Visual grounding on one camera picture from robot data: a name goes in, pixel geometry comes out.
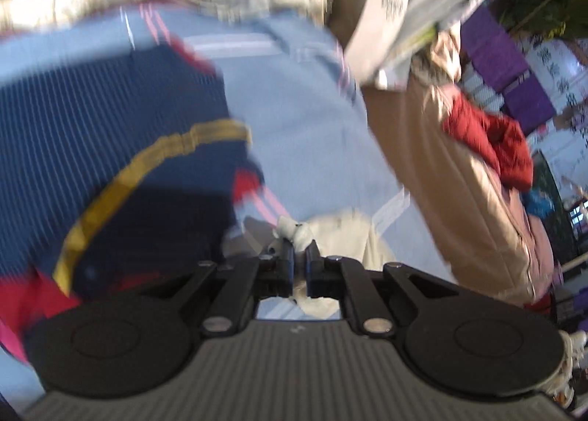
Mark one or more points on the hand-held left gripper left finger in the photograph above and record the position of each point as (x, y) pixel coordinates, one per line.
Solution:
(288, 267)

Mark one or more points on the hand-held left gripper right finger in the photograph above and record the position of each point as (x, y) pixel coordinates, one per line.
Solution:
(312, 271)

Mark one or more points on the cream polka dot shirt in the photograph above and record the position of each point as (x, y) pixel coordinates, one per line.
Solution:
(340, 228)

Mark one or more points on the tan covered massage bed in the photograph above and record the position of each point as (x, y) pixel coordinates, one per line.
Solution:
(436, 196)

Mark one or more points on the red jacket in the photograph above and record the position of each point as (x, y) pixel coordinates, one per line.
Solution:
(496, 140)

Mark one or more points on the blue bag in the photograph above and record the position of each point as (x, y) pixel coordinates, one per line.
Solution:
(540, 205)

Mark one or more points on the navy striped garment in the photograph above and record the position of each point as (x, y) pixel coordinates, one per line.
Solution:
(92, 117)

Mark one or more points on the purple cloth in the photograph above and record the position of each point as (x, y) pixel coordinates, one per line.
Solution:
(491, 48)
(528, 104)

